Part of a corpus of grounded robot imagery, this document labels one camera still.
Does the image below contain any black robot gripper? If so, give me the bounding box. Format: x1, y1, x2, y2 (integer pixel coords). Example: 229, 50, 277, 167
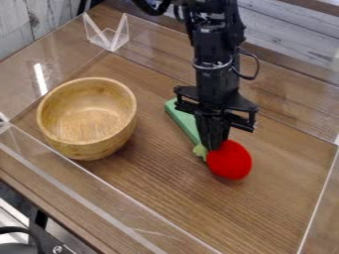
174, 65, 258, 151

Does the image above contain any red plush strawberry toy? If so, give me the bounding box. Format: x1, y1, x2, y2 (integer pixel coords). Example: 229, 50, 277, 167
194, 140, 254, 181

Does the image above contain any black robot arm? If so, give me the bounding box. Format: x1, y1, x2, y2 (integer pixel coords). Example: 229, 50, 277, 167
133, 0, 258, 151

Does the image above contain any green rectangular block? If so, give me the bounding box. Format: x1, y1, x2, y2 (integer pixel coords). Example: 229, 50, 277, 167
165, 98, 201, 145

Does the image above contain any wooden bowl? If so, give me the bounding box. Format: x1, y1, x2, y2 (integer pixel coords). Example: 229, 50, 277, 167
37, 76, 137, 161

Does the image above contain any black table leg clamp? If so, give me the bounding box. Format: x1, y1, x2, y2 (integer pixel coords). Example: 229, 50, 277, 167
30, 209, 77, 254

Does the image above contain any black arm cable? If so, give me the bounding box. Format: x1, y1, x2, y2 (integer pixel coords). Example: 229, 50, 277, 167
231, 47, 262, 81

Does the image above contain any clear acrylic tray wall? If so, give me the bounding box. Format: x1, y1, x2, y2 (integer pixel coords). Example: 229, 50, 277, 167
0, 9, 339, 254

